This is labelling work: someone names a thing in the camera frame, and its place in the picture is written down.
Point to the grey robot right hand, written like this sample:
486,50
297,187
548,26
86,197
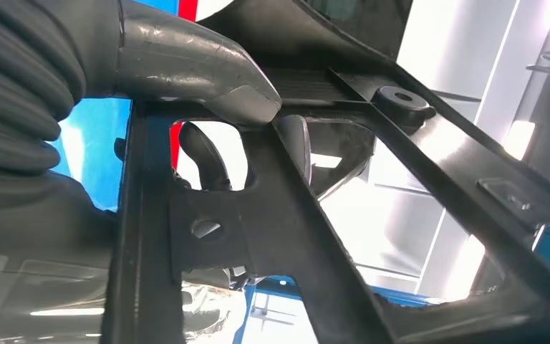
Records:
185,61

